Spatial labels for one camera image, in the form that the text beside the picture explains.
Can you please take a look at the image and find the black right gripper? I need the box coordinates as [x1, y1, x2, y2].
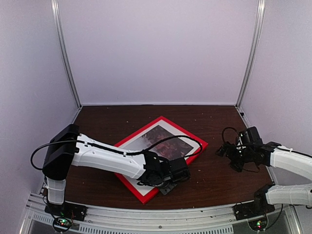
[214, 141, 254, 172]

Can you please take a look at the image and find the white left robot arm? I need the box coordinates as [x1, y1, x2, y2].
[42, 124, 190, 216]

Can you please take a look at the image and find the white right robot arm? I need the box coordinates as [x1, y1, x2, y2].
[216, 126, 312, 215]

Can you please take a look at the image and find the right controller board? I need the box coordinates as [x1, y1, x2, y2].
[248, 218, 268, 232]

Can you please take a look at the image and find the controller board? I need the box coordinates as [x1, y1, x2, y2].
[248, 218, 268, 232]
[52, 217, 72, 233]

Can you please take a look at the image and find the left controller board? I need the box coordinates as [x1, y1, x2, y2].
[52, 217, 72, 233]

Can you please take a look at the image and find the photo in frame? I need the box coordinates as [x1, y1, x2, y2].
[121, 124, 199, 160]

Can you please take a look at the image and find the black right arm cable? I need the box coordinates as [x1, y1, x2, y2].
[221, 126, 312, 171]

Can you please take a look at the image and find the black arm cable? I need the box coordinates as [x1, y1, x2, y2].
[221, 126, 312, 171]
[30, 135, 203, 171]

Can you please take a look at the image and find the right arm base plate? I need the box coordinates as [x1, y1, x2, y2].
[232, 201, 275, 221]

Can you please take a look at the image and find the aluminium front rail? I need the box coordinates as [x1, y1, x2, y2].
[20, 191, 300, 234]

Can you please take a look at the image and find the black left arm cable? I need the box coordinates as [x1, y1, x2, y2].
[30, 135, 203, 171]

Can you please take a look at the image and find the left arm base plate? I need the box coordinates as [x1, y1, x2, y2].
[44, 202, 87, 221]

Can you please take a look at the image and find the right aluminium corner post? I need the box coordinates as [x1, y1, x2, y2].
[235, 0, 266, 109]

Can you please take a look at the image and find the aluminium corner post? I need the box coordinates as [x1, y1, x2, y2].
[235, 0, 266, 109]
[51, 0, 82, 109]

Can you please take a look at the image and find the left aluminium corner post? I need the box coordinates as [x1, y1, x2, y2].
[51, 0, 82, 109]

